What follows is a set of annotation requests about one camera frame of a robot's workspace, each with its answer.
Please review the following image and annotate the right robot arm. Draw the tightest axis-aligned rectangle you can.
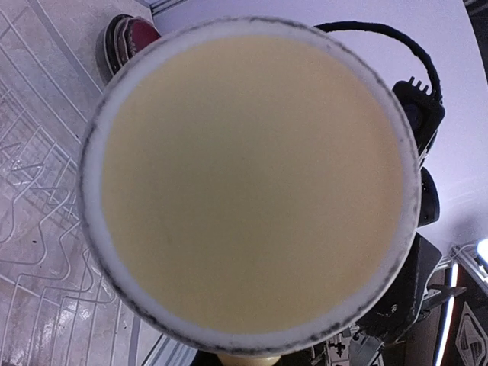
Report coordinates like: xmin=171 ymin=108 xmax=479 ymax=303
xmin=296 ymin=21 xmax=445 ymax=350

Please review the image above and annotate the pink speckled plate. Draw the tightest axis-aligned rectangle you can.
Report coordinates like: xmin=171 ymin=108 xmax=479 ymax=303
xmin=117 ymin=16 xmax=150 ymax=66

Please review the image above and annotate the yellow mug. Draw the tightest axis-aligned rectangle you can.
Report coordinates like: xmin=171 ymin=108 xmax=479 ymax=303
xmin=76 ymin=14 xmax=423 ymax=366

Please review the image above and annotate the white wire dish rack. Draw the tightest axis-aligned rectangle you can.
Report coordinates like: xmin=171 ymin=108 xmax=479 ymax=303
xmin=1 ymin=1 xmax=159 ymax=365

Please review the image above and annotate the small black plate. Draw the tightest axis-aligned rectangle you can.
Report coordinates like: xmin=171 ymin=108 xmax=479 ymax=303
xmin=125 ymin=18 xmax=161 ymax=58

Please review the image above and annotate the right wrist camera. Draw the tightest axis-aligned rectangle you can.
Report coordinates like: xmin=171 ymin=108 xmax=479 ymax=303
xmin=393 ymin=77 xmax=445 ymax=165

